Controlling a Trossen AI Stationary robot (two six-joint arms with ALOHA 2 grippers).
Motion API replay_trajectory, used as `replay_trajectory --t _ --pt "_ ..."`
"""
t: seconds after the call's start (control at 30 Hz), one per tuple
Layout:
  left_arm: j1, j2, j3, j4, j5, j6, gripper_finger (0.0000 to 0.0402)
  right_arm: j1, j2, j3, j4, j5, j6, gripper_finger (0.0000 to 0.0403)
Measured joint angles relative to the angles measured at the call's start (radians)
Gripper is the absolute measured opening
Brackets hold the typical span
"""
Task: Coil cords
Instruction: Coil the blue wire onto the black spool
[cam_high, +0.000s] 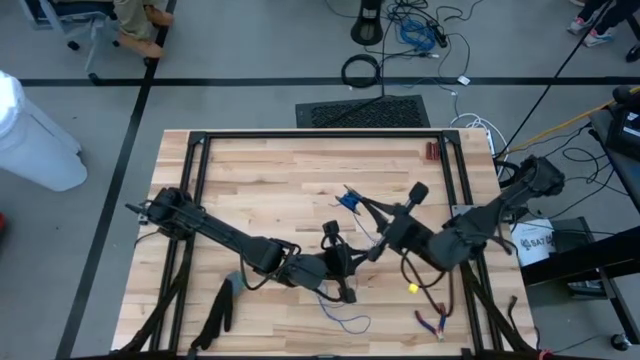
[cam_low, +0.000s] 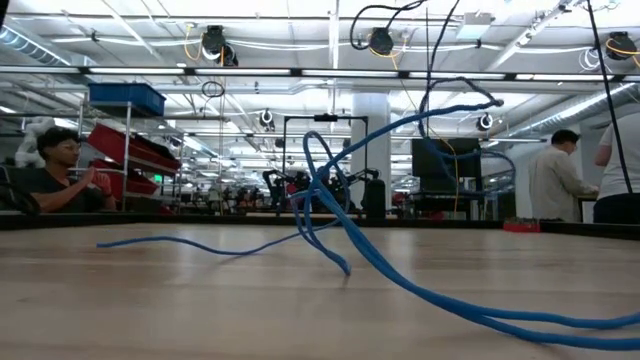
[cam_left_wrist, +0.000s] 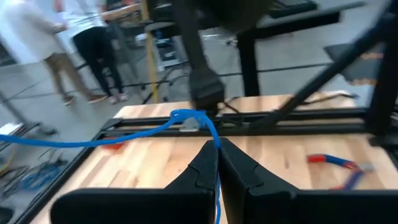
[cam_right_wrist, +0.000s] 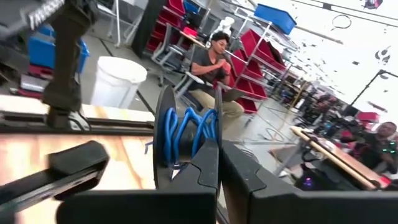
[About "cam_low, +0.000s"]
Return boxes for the silver ventilation duct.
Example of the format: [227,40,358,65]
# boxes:
[504,81,640,139]
[0,22,71,67]

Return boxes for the black slanted pole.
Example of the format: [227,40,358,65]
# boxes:
[585,0,640,196]

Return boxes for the black background rig frame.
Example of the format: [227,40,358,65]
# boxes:
[282,113,370,215]

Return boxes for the black cylindrical bin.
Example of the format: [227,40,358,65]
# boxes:
[363,178,388,219]

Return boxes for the blue storage bin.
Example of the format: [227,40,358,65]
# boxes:
[88,82,167,118]

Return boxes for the ceiling light strip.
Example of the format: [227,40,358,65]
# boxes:
[301,68,400,78]
[194,67,292,77]
[409,71,507,81]
[88,67,185,77]
[517,72,615,82]

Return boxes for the thin black vertical pole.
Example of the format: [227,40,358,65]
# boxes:
[424,7,430,140]

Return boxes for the white ceiling unit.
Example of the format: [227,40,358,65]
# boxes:
[455,10,494,40]

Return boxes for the black ceiling cable reel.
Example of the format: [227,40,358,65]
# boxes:
[201,24,239,67]
[367,26,396,56]
[605,30,639,61]

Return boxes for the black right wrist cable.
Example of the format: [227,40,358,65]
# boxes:
[348,0,429,52]

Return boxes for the white round pillar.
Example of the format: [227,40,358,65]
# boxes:
[350,92,392,209]

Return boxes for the hanging black cable loop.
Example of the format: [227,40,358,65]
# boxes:
[200,79,226,99]

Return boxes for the metal shelf rack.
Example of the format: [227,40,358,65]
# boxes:
[73,99,185,215]

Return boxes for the black monitor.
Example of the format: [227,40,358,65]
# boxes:
[411,137,483,194]

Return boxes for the small red block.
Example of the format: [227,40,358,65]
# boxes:
[502,216,542,234]

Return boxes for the blue cord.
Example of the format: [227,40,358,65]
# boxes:
[96,0,640,352]

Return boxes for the yellow hanging cable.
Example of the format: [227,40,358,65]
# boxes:
[438,135,460,214]

